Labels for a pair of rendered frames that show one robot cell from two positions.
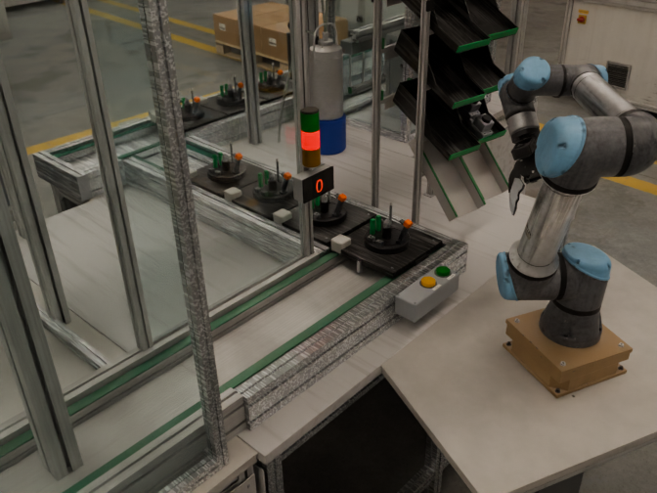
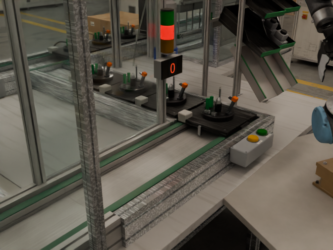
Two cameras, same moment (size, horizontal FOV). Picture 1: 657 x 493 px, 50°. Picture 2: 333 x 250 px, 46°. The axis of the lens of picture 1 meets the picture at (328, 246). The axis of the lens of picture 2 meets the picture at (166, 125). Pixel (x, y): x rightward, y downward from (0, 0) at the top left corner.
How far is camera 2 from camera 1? 0.53 m
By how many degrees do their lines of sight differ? 6
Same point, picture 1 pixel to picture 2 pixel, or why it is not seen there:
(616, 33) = not seen: hidden behind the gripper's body
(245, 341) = (119, 180)
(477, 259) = (279, 130)
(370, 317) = (213, 162)
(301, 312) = (160, 160)
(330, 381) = (186, 210)
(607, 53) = (320, 35)
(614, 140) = not seen: outside the picture
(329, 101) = not seen: hidden behind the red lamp
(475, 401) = (302, 222)
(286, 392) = (154, 217)
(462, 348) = (283, 186)
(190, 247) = (83, 65)
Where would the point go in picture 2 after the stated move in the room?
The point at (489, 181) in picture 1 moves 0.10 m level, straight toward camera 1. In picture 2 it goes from (282, 79) to (284, 86)
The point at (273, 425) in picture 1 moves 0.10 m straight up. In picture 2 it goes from (143, 243) to (142, 215)
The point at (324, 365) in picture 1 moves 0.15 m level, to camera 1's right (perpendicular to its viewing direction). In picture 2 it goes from (181, 197) to (227, 195)
